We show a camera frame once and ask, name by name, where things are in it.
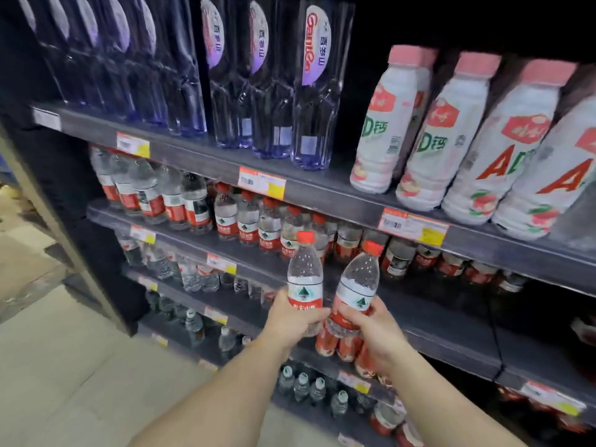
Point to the person's right thumb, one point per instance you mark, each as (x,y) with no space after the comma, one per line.
(350,312)

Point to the row of tall purple-label bottles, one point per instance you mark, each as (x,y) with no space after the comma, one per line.
(186,65)

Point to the person's right forearm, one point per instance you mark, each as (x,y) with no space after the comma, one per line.
(442,405)

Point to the person's left forearm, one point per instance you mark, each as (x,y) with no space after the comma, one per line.
(219,400)

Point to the red-capped water bottle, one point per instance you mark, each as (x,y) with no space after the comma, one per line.
(356,283)
(305,269)

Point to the orange yellow price tag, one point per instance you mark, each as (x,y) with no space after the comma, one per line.
(208,365)
(552,398)
(348,441)
(215,315)
(132,144)
(148,283)
(159,339)
(260,182)
(142,234)
(354,382)
(221,263)
(412,226)

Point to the person's left thumb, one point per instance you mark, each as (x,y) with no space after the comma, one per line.
(314,316)

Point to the dark metal shelf unit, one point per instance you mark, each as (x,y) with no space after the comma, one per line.
(335,193)

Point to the white shelf label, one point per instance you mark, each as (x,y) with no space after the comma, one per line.
(46,120)

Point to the cluster of red-wrapped bottles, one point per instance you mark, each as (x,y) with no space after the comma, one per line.
(337,349)

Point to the row of pale-capped bottles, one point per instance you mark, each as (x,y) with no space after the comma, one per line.
(193,323)

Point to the row of small red-label bottles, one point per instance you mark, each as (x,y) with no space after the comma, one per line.
(270,225)

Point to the row of large red-label bottles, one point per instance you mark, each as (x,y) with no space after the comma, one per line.
(149,195)

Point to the row of clear plastic bottles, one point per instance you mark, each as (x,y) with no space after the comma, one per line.
(191,272)

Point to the pale-capped clear bottle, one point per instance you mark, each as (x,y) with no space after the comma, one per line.
(285,380)
(301,387)
(318,391)
(339,404)

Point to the person's right hand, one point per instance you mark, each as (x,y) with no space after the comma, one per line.
(382,337)

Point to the white pink-capped milk drink bottle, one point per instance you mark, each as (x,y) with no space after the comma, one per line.
(442,144)
(503,158)
(554,181)
(386,125)

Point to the person's left hand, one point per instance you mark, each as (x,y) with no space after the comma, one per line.
(288,323)

